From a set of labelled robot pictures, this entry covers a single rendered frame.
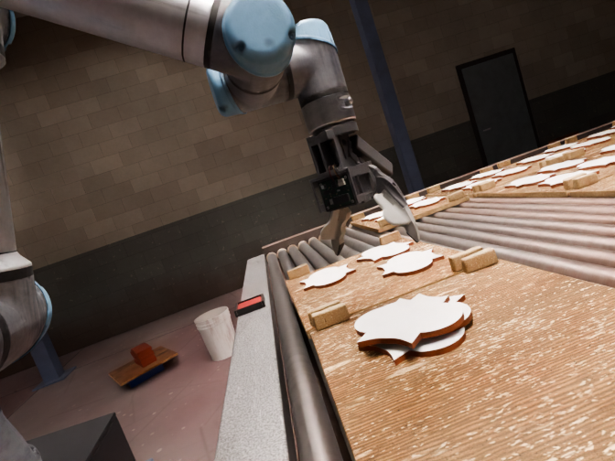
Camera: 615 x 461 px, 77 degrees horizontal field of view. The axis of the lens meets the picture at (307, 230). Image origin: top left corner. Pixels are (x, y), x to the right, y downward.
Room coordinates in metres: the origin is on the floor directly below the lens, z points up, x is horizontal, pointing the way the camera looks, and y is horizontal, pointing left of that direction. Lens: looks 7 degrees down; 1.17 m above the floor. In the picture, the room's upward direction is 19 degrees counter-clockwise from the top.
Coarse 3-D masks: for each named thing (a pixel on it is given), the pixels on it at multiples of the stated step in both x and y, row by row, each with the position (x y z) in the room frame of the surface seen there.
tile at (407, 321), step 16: (400, 304) 0.53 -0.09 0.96; (416, 304) 0.51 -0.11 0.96; (432, 304) 0.50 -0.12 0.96; (448, 304) 0.48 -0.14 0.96; (368, 320) 0.52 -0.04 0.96; (384, 320) 0.50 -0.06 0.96; (400, 320) 0.48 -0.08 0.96; (416, 320) 0.46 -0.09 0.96; (432, 320) 0.45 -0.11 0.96; (448, 320) 0.44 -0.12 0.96; (368, 336) 0.47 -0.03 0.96; (384, 336) 0.45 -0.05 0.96; (400, 336) 0.44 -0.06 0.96; (416, 336) 0.43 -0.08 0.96; (432, 336) 0.43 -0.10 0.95
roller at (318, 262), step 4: (300, 244) 1.70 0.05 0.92; (304, 244) 1.65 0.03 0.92; (300, 248) 1.66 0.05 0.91; (304, 248) 1.57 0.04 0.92; (308, 248) 1.52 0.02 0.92; (304, 252) 1.53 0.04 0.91; (308, 252) 1.43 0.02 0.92; (312, 252) 1.39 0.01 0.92; (316, 252) 1.38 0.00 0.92; (308, 256) 1.40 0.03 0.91; (312, 256) 1.34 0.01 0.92; (316, 256) 1.30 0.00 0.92; (320, 256) 1.30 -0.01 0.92; (308, 260) 1.41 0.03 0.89; (312, 260) 1.30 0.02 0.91; (316, 260) 1.25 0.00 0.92; (320, 260) 1.22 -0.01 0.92; (324, 260) 1.22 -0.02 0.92; (316, 264) 1.22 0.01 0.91; (320, 264) 1.16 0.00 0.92; (324, 264) 1.14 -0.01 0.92; (328, 264) 1.13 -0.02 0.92; (316, 268) 1.22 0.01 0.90
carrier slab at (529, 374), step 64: (512, 320) 0.43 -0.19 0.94; (576, 320) 0.39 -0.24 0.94; (384, 384) 0.39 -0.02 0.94; (448, 384) 0.36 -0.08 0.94; (512, 384) 0.33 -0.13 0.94; (576, 384) 0.30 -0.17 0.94; (384, 448) 0.30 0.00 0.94; (448, 448) 0.28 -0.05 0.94; (512, 448) 0.26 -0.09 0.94; (576, 448) 0.24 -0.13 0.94
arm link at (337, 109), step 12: (336, 96) 0.57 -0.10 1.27; (348, 96) 0.59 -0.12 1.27; (312, 108) 0.58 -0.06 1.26; (324, 108) 0.57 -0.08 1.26; (336, 108) 0.57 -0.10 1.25; (348, 108) 0.58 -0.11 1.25; (312, 120) 0.58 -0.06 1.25; (324, 120) 0.57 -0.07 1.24; (336, 120) 0.57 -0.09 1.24; (348, 120) 0.58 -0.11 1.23; (312, 132) 0.59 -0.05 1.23
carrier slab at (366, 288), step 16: (400, 240) 1.04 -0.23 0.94; (352, 256) 1.04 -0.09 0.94; (448, 256) 0.76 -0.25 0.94; (368, 272) 0.84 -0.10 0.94; (432, 272) 0.70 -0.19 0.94; (448, 272) 0.67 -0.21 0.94; (288, 288) 0.94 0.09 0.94; (336, 288) 0.80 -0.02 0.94; (352, 288) 0.76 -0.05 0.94; (368, 288) 0.73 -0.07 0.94; (384, 288) 0.70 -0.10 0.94; (400, 288) 0.67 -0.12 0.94; (416, 288) 0.64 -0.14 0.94; (304, 304) 0.77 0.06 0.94; (320, 304) 0.74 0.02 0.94; (352, 304) 0.67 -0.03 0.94; (368, 304) 0.65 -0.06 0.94; (304, 320) 0.68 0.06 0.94
